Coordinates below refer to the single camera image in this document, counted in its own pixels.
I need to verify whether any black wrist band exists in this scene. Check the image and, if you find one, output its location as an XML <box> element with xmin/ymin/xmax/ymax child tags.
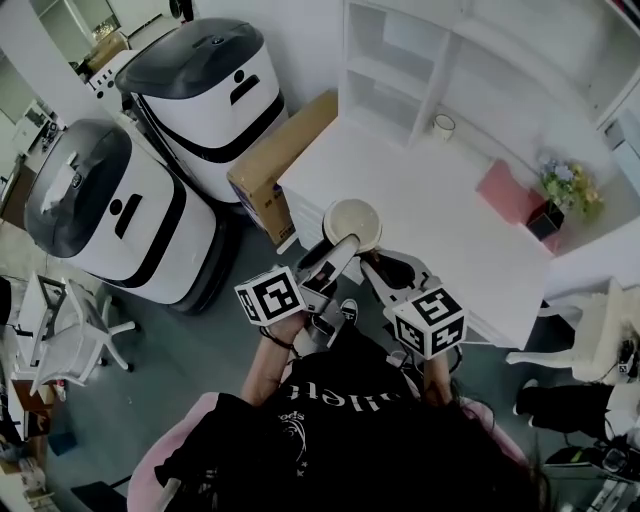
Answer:
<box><xmin>258</xmin><ymin>325</ymin><xmax>299</xmax><ymax>353</ymax></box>

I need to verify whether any brown cardboard box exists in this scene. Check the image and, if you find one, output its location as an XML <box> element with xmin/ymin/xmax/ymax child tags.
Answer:
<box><xmin>226</xmin><ymin>89</ymin><xmax>342</xmax><ymax>247</ymax></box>

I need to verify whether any cream cup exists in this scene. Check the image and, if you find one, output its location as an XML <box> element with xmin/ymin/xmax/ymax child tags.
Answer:
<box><xmin>322</xmin><ymin>198</ymin><xmax>384</xmax><ymax>252</ymax></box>

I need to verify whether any white and black robot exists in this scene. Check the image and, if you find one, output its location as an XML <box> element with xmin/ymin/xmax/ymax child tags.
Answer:
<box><xmin>114</xmin><ymin>18</ymin><xmax>291</xmax><ymax>204</ymax></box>
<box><xmin>23</xmin><ymin>118</ymin><xmax>237</xmax><ymax>317</ymax></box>

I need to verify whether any white office chair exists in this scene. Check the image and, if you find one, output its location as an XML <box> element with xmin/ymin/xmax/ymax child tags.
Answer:
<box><xmin>28</xmin><ymin>272</ymin><xmax>142</xmax><ymax>397</ymax></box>

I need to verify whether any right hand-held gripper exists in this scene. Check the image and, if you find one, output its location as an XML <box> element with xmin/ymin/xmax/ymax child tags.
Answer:
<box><xmin>359</xmin><ymin>249</ymin><xmax>467</xmax><ymax>361</ymax></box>

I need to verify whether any person's left forearm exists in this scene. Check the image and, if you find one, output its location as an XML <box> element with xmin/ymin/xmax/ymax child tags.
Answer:
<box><xmin>238</xmin><ymin>319</ymin><xmax>307</xmax><ymax>407</ymax></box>

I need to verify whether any white desk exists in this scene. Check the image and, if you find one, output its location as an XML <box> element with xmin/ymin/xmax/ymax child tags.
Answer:
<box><xmin>276</xmin><ymin>117</ymin><xmax>557</xmax><ymax>351</ymax></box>

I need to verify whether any person's right forearm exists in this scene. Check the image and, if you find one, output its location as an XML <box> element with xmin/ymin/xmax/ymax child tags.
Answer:
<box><xmin>418</xmin><ymin>349</ymin><xmax>467</xmax><ymax>407</ymax></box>

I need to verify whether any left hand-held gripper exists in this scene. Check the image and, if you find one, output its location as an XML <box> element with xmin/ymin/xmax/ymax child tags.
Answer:
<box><xmin>234</xmin><ymin>233</ymin><xmax>363</xmax><ymax>347</ymax></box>

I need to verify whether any white shelf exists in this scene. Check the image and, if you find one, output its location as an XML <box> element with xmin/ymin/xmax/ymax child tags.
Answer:
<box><xmin>341</xmin><ymin>0</ymin><xmax>640</xmax><ymax>151</ymax></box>

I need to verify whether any flower bouquet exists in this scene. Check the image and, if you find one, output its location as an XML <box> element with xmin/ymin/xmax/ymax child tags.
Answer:
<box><xmin>537</xmin><ymin>156</ymin><xmax>605</xmax><ymax>222</ymax></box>

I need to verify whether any white appliance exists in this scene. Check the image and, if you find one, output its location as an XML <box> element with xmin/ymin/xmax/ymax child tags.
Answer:
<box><xmin>85</xmin><ymin>48</ymin><xmax>139</xmax><ymax>100</ymax></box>

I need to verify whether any black square vase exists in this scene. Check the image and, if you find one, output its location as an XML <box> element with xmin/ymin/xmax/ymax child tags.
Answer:
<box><xmin>526</xmin><ymin>199</ymin><xmax>566</xmax><ymax>242</ymax></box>

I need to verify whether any person's black t-shirt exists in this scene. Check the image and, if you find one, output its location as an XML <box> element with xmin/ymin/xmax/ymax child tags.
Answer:
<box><xmin>153</xmin><ymin>324</ymin><xmax>544</xmax><ymax>512</ymax></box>

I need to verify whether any white cup with dark rim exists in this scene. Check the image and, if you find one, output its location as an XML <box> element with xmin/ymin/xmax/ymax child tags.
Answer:
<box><xmin>432</xmin><ymin>113</ymin><xmax>456</xmax><ymax>144</ymax></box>

